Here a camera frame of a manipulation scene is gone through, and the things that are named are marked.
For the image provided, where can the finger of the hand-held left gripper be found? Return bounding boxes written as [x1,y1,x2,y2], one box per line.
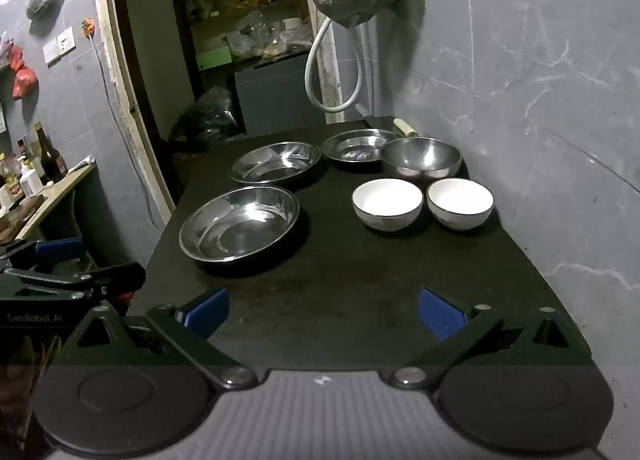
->
[0,238,85,271]
[0,262,147,301]

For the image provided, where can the dark glass bottle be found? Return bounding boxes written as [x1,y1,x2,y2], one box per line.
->
[34,122,68,183]

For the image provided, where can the white wall switch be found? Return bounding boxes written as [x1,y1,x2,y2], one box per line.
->
[42,27,77,65]

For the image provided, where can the green box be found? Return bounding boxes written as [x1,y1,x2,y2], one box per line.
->
[196,47,235,71]

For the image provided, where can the black garbage bag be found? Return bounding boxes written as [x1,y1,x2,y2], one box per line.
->
[172,86,246,145]

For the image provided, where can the large steel plate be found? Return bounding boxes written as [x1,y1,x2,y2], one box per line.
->
[178,185,300,262]

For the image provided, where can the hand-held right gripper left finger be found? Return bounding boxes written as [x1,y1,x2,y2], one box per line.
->
[62,287,258,389]

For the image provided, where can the steel plate with sticker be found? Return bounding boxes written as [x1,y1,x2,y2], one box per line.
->
[321,129,401,163]

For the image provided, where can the black wall cable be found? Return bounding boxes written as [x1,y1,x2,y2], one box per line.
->
[90,37,156,231]

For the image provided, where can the white hose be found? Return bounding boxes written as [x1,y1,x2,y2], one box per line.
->
[305,17,373,114]

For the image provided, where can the grey cabinet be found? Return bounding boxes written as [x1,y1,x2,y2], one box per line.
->
[234,57,326,138]

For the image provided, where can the cleaver with cream handle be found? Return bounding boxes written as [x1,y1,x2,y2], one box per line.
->
[362,114,420,138]

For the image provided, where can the steel bowl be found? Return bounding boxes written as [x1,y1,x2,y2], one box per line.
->
[380,137,462,179]

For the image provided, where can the dirty white door jamb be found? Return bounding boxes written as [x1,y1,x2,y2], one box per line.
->
[320,14,343,113]

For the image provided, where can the cream door frame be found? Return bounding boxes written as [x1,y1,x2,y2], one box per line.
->
[90,0,176,221]

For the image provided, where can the white plastic bottle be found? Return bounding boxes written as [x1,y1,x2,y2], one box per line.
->
[20,160,43,195]

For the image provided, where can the white ceramic bowl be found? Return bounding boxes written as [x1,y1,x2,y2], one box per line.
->
[351,179,424,231]
[426,178,495,231]

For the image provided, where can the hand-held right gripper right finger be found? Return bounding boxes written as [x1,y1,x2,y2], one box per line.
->
[387,286,593,389]

